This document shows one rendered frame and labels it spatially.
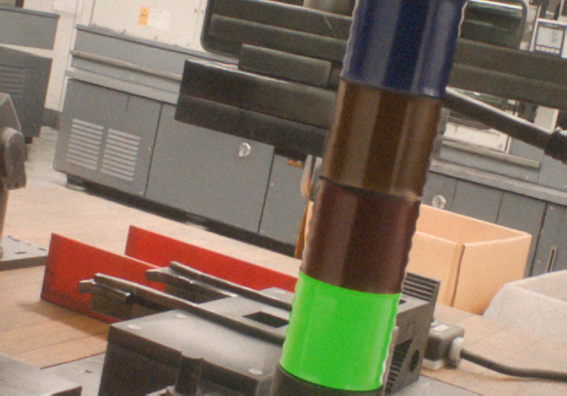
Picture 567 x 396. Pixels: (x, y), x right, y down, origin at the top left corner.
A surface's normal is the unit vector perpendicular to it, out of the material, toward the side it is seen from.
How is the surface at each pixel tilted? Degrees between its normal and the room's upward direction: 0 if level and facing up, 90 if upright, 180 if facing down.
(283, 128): 90
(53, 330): 0
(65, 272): 90
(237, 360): 0
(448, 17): 104
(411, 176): 76
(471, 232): 93
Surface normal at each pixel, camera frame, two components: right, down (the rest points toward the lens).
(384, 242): 0.38, -0.04
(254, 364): 0.20, -0.97
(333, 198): -0.65, -0.29
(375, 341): 0.60, -0.02
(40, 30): 0.83, 0.24
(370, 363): 0.51, 0.45
